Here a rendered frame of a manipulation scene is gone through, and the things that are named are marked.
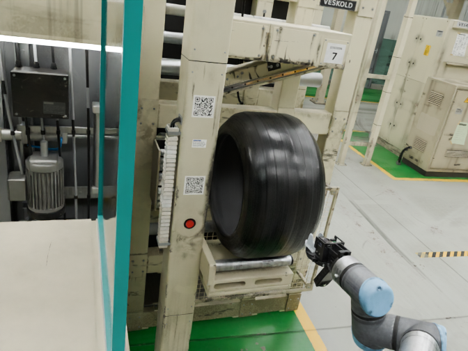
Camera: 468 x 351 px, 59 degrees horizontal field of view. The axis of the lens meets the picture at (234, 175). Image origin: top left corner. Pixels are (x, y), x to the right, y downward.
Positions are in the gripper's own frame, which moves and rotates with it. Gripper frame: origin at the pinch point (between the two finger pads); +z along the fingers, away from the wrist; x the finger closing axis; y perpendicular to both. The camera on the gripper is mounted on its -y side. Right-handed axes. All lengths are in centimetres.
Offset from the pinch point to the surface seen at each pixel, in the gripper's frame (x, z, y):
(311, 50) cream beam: -17, 48, 62
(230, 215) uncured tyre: 8, 54, -12
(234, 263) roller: 15.5, 24.8, -19.7
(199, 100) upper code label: 35, 24, 42
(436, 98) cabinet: -367, 323, 28
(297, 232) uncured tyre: -0.8, 9.3, -0.1
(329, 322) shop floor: -81, 85, -104
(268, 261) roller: 1.0, 24.7, -19.9
